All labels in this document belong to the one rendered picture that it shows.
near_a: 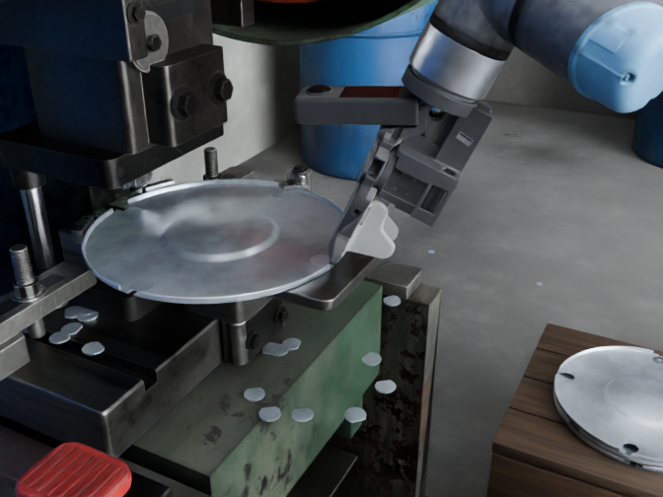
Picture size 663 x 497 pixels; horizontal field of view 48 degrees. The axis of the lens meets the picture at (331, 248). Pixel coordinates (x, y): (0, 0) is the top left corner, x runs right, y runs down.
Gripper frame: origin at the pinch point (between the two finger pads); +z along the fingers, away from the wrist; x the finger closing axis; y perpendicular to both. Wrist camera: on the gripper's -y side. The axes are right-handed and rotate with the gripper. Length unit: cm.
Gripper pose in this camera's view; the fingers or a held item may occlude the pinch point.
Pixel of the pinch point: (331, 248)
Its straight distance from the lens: 74.6
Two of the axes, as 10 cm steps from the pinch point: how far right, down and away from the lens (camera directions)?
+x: 1.8, -4.6, 8.7
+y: 9.0, 4.4, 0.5
